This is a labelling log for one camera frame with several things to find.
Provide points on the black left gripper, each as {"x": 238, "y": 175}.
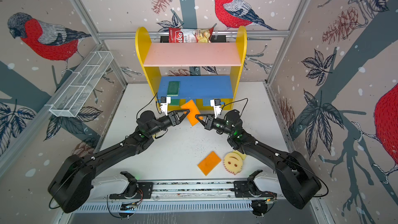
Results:
{"x": 172, "y": 116}

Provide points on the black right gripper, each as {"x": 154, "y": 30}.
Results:
{"x": 210, "y": 123}

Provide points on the light green sponge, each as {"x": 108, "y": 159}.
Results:
{"x": 175, "y": 102}

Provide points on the blue sponge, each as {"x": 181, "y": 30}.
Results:
{"x": 207, "y": 102}

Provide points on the pale yellow sponge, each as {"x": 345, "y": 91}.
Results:
{"x": 191, "y": 106}

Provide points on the dark green sponge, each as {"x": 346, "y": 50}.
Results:
{"x": 173, "y": 88}

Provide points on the orange sponge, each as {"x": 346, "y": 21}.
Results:
{"x": 209, "y": 163}

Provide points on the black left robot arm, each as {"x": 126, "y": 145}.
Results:
{"x": 72, "y": 184}

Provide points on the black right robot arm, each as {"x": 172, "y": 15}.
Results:
{"x": 298, "y": 182}

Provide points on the yellow shelf with coloured boards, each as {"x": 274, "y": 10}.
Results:
{"x": 152, "y": 56}

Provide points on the yellow smiley face sponge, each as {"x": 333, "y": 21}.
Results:
{"x": 233, "y": 163}

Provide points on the yellow sponge right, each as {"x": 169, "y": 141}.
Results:
{"x": 242, "y": 155}

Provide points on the red cassava chips bag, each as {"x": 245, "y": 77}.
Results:
{"x": 178, "y": 35}

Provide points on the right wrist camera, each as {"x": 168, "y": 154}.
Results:
{"x": 216, "y": 104}

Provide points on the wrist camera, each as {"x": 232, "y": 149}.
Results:
{"x": 164, "y": 102}
{"x": 216, "y": 104}

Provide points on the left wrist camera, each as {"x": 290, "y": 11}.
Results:
{"x": 164, "y": 102}

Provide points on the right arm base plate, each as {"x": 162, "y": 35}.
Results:
{"x": 244, "y": 189}

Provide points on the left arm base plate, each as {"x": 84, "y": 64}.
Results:
{"x": 139, "y": 190}

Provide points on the white wire mesh basket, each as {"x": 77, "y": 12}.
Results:
{"x": 72, "y": 99}

